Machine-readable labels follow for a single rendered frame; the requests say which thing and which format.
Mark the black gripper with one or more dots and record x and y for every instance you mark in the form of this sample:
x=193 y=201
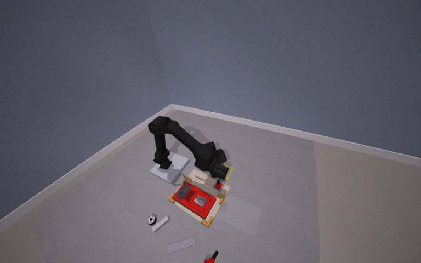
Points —
x=212 y=145

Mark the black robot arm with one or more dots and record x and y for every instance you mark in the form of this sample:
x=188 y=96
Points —
x=206 y=158

